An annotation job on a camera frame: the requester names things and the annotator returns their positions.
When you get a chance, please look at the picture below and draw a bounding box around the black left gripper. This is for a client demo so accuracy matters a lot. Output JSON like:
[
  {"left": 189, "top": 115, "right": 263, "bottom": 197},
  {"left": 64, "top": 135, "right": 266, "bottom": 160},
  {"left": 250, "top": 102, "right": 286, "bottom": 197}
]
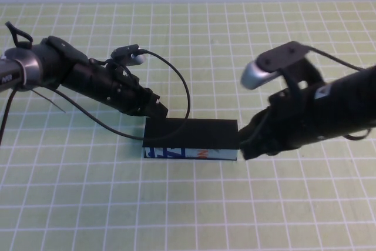
[{"left": 95, "top": 62, "right": 169, "bottom": 120}]

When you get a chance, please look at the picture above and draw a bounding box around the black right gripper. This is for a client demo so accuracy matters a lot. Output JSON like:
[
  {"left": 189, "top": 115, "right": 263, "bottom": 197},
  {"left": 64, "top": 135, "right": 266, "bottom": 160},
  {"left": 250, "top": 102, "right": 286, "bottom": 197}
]
[{"left": 237, "top": 85, "right": 323, "bottom": 161}]

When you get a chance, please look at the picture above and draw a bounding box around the black printed glasses case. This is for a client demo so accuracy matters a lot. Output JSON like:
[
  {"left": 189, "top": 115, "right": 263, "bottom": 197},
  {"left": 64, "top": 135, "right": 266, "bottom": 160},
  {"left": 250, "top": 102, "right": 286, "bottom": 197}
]
[{"left": 142, "top": 117, "right": 239, "bottom": 162}]

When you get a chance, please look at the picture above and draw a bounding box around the black left camera cable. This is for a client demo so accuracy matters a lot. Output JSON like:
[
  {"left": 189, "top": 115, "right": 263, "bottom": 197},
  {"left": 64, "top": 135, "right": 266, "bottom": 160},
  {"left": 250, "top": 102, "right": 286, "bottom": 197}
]
[{"left": 52, "top": 49, "right": 192, "bottom": 141}]

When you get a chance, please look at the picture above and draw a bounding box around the black camera cable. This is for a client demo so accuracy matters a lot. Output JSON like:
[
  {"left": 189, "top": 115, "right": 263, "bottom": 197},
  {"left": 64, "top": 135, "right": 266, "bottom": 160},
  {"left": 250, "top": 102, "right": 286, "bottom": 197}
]
[
  {"left": 307, "top": 45, "right": 367, "bottom": 73},
  {"left": 52, "top": 49, "right": 192, "bottom": 141}
]

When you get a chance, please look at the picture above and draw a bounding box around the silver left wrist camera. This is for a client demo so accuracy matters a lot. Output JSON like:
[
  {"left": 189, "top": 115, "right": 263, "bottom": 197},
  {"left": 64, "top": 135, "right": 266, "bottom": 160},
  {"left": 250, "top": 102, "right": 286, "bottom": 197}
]
[{"left": 130, "top": 53, "right": 147, "bottom": 67}]

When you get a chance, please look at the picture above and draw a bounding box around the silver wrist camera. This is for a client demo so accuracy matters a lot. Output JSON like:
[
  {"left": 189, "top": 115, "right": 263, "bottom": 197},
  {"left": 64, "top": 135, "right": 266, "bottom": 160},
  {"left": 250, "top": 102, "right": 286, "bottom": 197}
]
[
  {"left": 240, "top": 59, "right": 283, "bottom": 91},
  {"left": 130, "top": 53, "right": 147, "bottom": 67}
]

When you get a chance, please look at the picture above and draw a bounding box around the black left camera bracket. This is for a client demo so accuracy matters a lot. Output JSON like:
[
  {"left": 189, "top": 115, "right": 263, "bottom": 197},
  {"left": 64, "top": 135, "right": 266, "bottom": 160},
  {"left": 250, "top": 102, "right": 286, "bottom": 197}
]
[{"left": 110, "top": 44, "right": 140, "bottom": 68}]

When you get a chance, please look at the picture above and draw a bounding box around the black camera bracket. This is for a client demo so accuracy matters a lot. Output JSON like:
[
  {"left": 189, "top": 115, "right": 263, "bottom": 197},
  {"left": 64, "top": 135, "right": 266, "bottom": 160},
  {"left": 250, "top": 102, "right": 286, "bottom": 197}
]
[
  {"left": 254, "top": 41, "right": 314, "bottom": 95},
  {"left": 110, "top": 44, "right": 140, "bottom": 68}
]

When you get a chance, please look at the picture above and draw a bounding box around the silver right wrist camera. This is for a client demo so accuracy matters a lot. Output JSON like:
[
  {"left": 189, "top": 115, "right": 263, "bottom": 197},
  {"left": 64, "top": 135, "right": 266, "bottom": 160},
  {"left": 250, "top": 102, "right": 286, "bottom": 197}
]
[{"left": 240, "top": 59, "right": 283, "bottom": 91}]

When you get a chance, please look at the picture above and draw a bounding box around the black right camera bracket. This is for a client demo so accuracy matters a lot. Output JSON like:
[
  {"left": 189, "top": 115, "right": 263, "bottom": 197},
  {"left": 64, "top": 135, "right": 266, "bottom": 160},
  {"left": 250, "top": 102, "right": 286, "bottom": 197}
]
[{"left": 254, "top": 41, "right": 314, "bottom": 95}]

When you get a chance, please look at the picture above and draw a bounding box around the black right camera cable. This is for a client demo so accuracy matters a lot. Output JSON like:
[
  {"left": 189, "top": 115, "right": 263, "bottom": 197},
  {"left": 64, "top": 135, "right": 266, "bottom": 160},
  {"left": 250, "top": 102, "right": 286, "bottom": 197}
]
[{"left": 307, "top": 45, "right": 367, "bottom": 73}]

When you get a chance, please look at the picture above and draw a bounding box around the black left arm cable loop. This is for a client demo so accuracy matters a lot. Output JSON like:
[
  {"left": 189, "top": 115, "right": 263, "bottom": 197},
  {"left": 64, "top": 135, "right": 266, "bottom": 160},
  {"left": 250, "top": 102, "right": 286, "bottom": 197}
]
[{"left": 5, "top": 21, "right": 33, "bottom": 49}]

